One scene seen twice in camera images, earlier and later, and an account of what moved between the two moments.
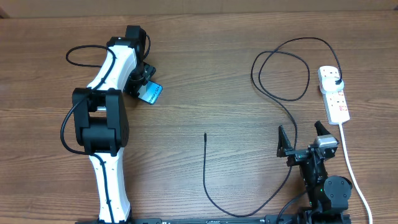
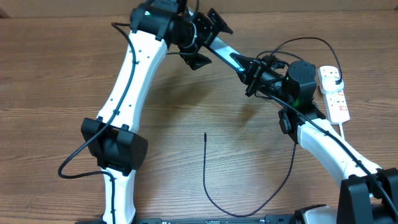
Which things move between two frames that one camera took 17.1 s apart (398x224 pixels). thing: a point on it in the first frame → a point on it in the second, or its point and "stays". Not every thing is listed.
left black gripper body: x=140 y=76 → x=203 y=27
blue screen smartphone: x=150 y=92 → x=224 y=51
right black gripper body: x=297 y=155 → x=263 y=74
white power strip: x=336 y=103 stays
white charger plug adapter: x=329 y=84 stays
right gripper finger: x=283 y=144 → x=248 y=64
